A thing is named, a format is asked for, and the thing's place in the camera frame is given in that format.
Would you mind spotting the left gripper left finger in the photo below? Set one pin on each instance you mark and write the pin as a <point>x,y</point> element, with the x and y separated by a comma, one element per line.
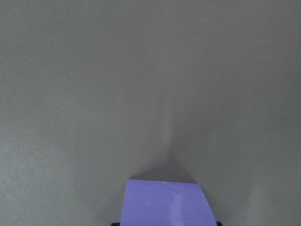
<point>115,224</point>

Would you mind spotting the purple foam block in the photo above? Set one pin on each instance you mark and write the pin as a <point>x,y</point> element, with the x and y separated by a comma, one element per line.
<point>160,203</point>

